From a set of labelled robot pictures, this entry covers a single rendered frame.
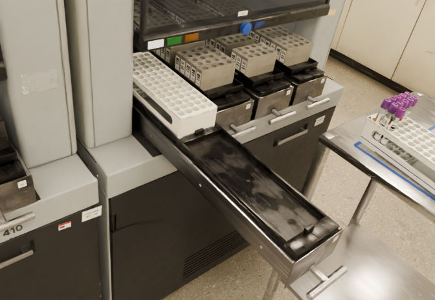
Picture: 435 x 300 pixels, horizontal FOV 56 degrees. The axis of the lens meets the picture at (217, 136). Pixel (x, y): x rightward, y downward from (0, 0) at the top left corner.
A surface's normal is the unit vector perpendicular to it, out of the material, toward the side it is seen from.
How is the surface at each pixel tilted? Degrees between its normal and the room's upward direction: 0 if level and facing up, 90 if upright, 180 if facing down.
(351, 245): 0
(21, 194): 90
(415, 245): 0
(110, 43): 90
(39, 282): 90
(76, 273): 90
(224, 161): 0
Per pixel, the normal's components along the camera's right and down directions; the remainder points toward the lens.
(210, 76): 0.63, 0.53
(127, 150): 0.14, -0.79
